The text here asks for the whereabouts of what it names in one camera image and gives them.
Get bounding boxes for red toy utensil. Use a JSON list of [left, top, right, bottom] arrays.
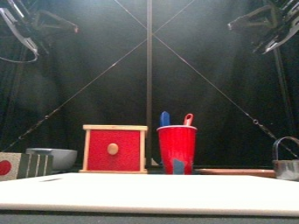
[[181, 113, 195, 127]]

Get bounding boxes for blue toy utensil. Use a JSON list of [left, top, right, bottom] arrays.
[[159, 110, 172, 128]]

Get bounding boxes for grey bowl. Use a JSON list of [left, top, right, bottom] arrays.
[[24, 147, 78, 172]]

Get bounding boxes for red wooden drawer box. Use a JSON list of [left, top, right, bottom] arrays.
[[78, 124, 149, 174]]

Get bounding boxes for red plastic cup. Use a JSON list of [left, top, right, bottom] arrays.
[[155, 124, 199, 175]]

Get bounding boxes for silver padlock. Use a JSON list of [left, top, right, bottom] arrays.
[[271, 136, 299, 181]]

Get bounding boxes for wooden tray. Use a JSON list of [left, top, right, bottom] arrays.
[[193, 168, 277, 179]]

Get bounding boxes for white cutting board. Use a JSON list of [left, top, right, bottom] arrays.
[[0, 171, 299, 218]]

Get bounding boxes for grey cable loop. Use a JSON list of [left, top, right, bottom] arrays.
[[0, 47, 41, 64]]

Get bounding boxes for diagonal frame wire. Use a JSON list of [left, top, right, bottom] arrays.
[[112, 0, 299, 160], [1, 0, 197, 152]]

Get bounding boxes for vertical metal frame pole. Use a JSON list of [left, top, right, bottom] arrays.
[[144, 0, 153, 167]]

